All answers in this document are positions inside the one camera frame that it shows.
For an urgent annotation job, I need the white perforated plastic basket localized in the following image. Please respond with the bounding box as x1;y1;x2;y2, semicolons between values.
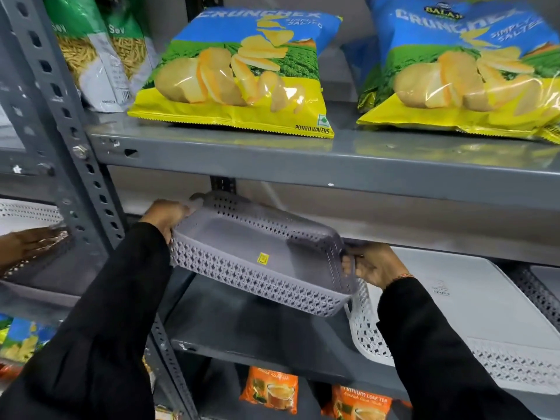
345;246;560;397
0;198;66;237
507;264;560;330

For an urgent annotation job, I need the person's right hand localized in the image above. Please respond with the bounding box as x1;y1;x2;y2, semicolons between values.
342;242;415;291

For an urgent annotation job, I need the blue yellow potato chips packet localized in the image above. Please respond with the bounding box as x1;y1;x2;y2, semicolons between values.
356;0;560;145
127;7;343;140
0;314;58;364
340;36;382;112

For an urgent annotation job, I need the green white snack packet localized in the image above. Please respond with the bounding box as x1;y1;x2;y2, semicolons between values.
94;0;161;97
41;0;133;113

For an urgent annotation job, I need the person's left hand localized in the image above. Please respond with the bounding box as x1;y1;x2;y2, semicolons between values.
140;199;193;245

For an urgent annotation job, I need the gold bangle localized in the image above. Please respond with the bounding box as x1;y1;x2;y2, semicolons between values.
385;273;415;289

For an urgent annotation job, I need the orange tea packet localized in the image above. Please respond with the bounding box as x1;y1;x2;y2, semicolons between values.
329;385;393;420
239;366;299;415

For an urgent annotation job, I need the grey metal shelf rack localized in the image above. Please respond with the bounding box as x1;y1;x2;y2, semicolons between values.
0;0;560;420

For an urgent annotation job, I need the person's left forearm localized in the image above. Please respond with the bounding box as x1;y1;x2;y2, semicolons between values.
0;222;174;420

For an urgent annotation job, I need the person's right forearm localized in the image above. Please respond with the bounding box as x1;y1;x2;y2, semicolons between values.
376;276;540;420

